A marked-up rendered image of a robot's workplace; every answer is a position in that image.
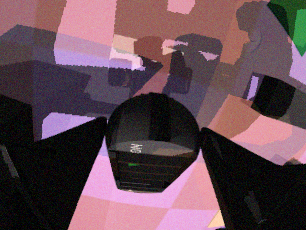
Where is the dark grey switch panel with green rocker switches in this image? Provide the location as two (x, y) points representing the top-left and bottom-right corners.
(105, 92), (201, 193)

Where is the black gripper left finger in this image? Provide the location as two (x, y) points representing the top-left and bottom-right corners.
(0, 116), (106, 230)

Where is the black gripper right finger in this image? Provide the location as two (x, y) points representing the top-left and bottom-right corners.
(200, 127), (306, 230)

